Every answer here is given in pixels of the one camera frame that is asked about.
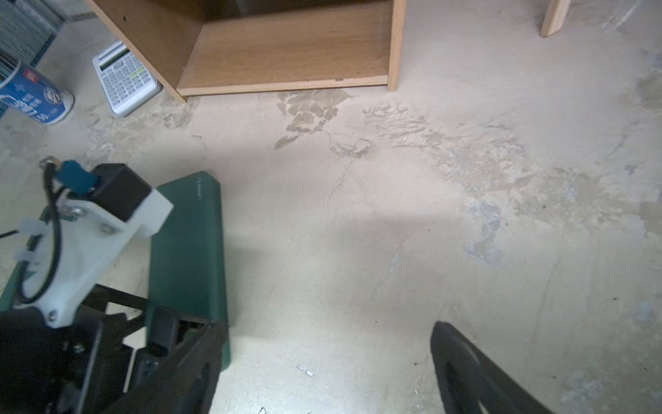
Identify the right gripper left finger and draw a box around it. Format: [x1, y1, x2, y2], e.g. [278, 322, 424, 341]
[104, 319, 226, 413]

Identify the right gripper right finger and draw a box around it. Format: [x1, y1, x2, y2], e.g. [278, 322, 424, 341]
[430, 321, 551, 414]

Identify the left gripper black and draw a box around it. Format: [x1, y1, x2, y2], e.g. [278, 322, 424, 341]
[0, 283, 213, 414]

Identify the dark green pencil case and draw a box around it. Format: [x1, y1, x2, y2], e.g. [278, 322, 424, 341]
[0, 262, 25, 312]
[144, 170, 232, 371]

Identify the blue-lidded pencil tube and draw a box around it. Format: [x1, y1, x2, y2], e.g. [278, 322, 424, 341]
[1, 49, 75, 125]

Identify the wooden three-tier shelf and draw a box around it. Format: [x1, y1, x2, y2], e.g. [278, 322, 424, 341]
[90, 1, 406, 100]

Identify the white calculator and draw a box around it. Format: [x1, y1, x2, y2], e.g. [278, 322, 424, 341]
[92, 41, 162, 117]

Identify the small whiteboard on easel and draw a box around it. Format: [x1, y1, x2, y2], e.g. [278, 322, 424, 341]
[540, 0, 571, 37]

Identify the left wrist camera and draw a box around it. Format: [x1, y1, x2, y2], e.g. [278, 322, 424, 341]
[12, 157, 173, 328]

